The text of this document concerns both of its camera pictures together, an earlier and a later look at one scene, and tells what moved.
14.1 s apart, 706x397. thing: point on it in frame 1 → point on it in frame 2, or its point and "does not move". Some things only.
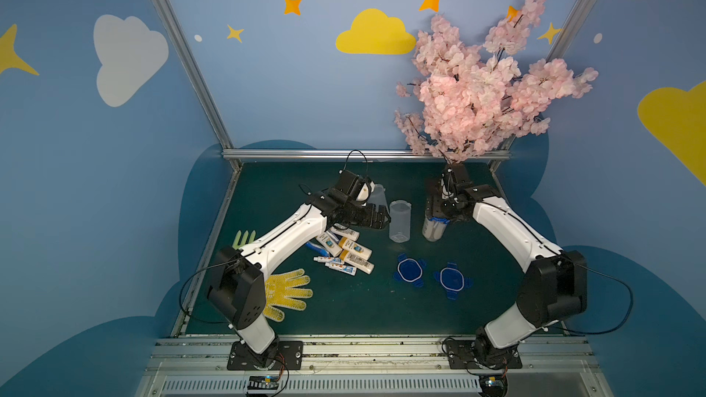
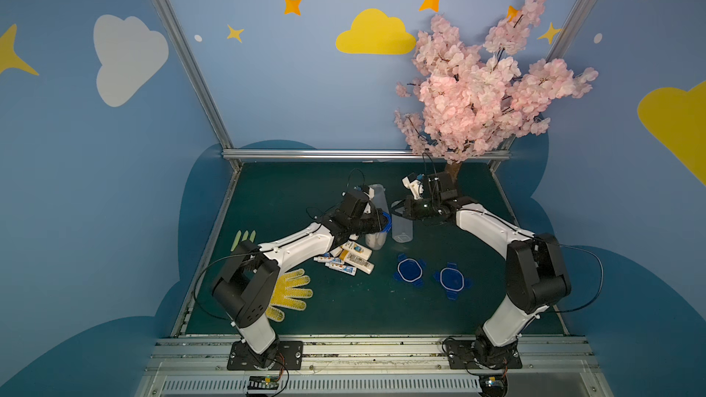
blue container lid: (410, 270) does not move
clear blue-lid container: (433, 228) → (376, 240)
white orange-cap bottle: (355, 248) does not move
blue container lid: (452, 280) does not move
